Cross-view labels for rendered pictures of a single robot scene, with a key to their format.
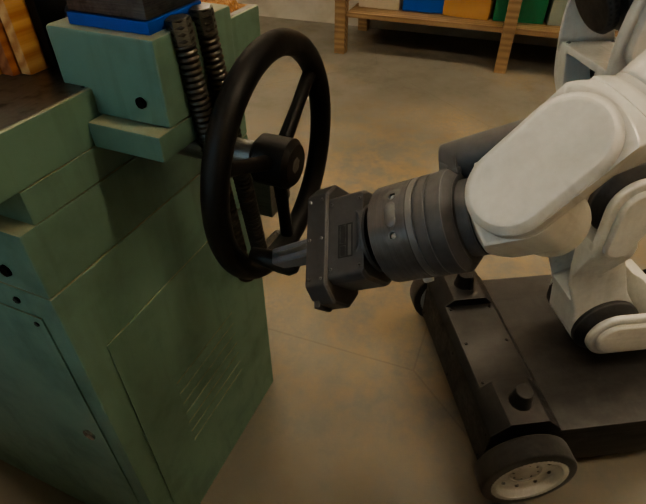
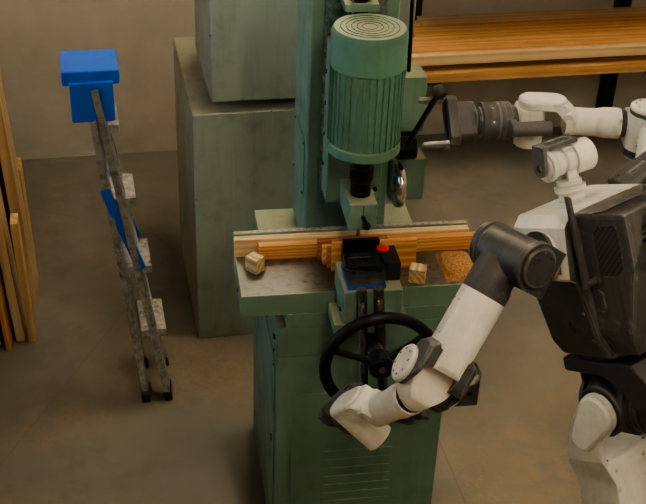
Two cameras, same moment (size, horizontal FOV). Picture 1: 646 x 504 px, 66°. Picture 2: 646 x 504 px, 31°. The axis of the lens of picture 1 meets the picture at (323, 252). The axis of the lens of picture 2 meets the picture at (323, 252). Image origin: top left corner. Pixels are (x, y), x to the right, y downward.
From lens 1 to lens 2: 2.26 m
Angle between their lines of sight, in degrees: 46
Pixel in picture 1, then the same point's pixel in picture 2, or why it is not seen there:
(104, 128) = (329, 308)
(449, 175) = not seen: hidden behind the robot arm
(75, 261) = (295, 349)
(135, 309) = (316, 390)
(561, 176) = (340, 405)
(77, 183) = (312, 321)
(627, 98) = (363, 396)
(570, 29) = not seen: hidden behind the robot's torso
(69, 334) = (277, 376)
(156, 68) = (343, 302)
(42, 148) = (303, 304)
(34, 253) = (280, 337)
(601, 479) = not seen: outside the picture
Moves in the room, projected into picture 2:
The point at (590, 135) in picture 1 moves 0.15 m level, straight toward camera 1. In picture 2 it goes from (349, 398) to (275, 398)
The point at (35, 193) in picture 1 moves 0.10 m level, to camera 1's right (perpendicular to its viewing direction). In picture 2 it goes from (292, 317) to (313, 339)
